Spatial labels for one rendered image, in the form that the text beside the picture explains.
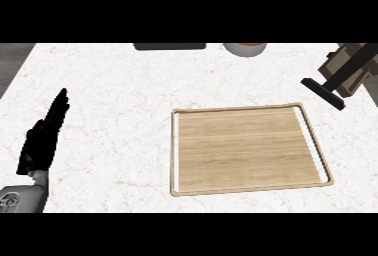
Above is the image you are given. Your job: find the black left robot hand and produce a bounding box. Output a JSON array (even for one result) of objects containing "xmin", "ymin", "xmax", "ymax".
[{"xmin": 15, "ymin": 87, "xmax": 71, "ymax": 176}]

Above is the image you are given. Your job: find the pale wooden tray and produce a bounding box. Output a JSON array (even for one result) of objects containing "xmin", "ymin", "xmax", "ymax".
[{"xmin": 169, "ymin": 102, "xmax": 336, "ymax": 198}]

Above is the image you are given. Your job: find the brown tiered basket stand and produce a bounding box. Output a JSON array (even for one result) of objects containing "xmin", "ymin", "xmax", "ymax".
[{"xmin": 300, "ymin": 42, "xmax": 378, "ymax": 111}]

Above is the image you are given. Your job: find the dark flat rectangular object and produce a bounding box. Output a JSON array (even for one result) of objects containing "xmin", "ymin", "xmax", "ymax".
[{"xmin": 133, "ymin": 42, "xmax": 209, "ymax": 52}]

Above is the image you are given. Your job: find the grey round bowl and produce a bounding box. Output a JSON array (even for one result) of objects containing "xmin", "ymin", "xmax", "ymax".
[{"xmin": 223, "ymin": 42, "xmax": 269, "ymax": 58}]

